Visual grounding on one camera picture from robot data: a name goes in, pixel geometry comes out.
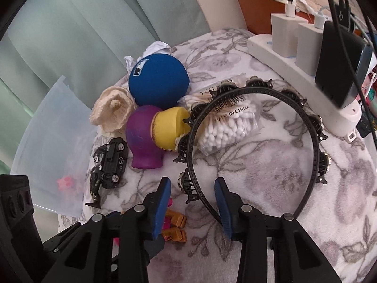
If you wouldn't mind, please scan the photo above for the white power strip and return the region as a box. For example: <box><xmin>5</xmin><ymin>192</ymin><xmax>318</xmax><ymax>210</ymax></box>
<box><xmin>247</xmin><ymin>34</ymin><xmax>364</xmax><ymax>137</ymax></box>

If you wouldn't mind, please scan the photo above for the black toy car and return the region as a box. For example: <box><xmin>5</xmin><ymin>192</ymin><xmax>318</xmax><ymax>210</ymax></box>
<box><xmin>100</xmin><ymin>137</ymin><xmax>128</xmax><ymax>189</ymax></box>

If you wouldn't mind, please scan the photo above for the green curtain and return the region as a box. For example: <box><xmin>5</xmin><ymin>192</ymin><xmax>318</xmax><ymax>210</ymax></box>
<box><xmin>0</xmin><ymin>0</ymin><xmax>213</xmax><ymax>168</ymax></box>

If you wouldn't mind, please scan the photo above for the yellow rubber toy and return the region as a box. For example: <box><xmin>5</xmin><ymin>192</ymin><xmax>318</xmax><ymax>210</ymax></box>
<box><xmin>152</xmin><ymin>108</ymin><xmax>192</xmax><ymax>151</ymax></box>

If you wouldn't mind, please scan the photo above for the black clip headband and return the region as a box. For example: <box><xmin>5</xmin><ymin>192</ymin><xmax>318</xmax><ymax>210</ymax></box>
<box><xmin>174</xmin><ymin>76</ymin><xmax>331</xmax><ymax>225</ymax></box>

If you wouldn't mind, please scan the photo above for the cream crochet flower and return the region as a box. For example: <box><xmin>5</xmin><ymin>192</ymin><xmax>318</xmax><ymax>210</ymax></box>
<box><xmin>90</xmin><ymin>86</ymin><xmax>139</xmax><ymax>137</ymax></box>

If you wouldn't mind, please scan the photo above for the small pink toy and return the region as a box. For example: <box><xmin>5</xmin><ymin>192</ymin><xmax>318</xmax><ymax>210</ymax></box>
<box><xmin>57</xmin><ymin>175</ymin><xmax>74</xmax><ymax>191</ymax></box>

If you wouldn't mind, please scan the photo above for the white paper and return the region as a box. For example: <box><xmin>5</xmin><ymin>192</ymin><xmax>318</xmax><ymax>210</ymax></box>
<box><xmin>124</xmin><ymin>41</ymin><xmax>172</xmax><ymax>74</ymax></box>

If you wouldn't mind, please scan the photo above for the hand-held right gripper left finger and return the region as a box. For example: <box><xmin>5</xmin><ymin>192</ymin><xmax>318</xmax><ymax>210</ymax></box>
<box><xmin>38</xmin><ymin>177</ymin><xmax>172</xmax><ymax>283</ymax></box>

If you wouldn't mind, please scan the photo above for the orange wooden board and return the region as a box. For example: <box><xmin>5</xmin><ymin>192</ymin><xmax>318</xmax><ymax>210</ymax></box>
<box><xmin>236</xmin><ymin>0</ymin><xmax>275</xmax><ymax>39</ymax></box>

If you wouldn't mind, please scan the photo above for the bag of cotton swabs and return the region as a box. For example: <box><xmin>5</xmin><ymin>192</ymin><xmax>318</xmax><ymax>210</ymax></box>
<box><xmin>181</xmin><ymin>75</ymin><xmax>262</xmax><ymax>155</ymax></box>

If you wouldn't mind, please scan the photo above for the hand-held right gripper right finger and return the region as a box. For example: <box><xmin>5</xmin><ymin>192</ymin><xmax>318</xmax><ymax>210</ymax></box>
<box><xmin>214</xmin><ymin>177</ymin><xmax>342</xmax><ymax>283</ymax></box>

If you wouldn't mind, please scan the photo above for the black power adapter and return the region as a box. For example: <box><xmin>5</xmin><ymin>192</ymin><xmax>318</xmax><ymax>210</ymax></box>
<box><xmin>315</xmin><ymin>21</ymin><xmax>373</xmax><ymax>109</ymax></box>

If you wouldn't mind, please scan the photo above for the clear plastic container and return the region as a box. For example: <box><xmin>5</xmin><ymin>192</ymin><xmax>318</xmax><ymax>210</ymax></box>
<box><xmin>10</xmin><ymin>75</ymin><xmax>99</xmax><ymax>217</ymax></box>

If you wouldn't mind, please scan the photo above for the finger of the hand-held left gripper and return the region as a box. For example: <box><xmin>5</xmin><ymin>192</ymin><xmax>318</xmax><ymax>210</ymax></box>
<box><xmin>43</xmin><ymin>211</ymin><xmax>123</xmax><ymax>252</ymax></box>

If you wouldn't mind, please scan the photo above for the black cable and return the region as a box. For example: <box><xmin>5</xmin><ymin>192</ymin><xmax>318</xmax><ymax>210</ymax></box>
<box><xmin>324</xmin><ymin>0</ymin><xmax>377</xmax><ymax>142</ymax></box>

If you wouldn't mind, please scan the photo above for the purple rubber toy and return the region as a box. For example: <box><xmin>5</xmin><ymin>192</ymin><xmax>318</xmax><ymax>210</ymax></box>
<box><xmin>125</xmin><ymin>105</ymin><xmax>165</xmax><ymax>169</ymax></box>

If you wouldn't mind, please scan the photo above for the white charging cable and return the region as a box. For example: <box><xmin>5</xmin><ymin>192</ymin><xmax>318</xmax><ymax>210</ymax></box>
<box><xmin>313</xmin><ymin>5</ymin><xmax>335</xmax><ymax>29</ymax></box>
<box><xmin>284</xmin><ymin>0</ymin><xmax>326</xmax><ymax>17</ymax></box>

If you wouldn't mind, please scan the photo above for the pink and orange keychain toy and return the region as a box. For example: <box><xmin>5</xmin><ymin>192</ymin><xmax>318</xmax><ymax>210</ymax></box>
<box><xmin>160</xmin><ymin>199</ymin><xmax>187</xmax><ymax>244</ymax></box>

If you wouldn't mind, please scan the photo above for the black toy figure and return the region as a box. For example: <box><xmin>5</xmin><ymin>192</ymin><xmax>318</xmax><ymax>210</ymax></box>
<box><xmin>85</xmin><ymin>144</ymin><xmax>107</xmax><ymax>208</ymax></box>

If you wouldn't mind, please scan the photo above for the blue foam ball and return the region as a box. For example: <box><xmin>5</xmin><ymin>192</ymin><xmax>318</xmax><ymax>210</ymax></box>
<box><xmin>129</xmin><ymin>54</ymin><xmax>192</xmax><ymax>108</ymax></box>

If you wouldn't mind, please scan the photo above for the white headboard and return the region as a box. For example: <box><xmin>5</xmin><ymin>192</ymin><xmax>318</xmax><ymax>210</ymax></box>
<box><xmin>183</xmin><ymin>0</ymin><xmax>292</xmax><ymax>33</ymax></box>

